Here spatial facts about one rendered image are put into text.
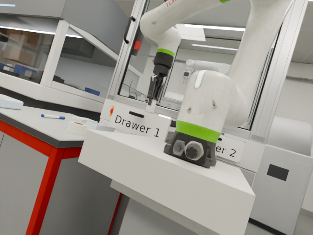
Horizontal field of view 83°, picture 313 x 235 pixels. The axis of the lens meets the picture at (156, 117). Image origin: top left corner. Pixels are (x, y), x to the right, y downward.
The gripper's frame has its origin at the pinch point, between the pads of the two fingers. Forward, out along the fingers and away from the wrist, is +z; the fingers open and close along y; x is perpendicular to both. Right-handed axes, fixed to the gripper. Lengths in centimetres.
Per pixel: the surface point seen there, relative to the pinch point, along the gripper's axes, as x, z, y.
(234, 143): 42.2, 6.6, -19.0
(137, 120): 0.8, 8.2, 10.9
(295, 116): 146, -63, -342
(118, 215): -10, 72, -18
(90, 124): -24.4, 17.3, 11.2
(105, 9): -78, -68, -32
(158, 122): 10.7, 6.2, 10.8
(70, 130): -17.4, 18.3, 28.7
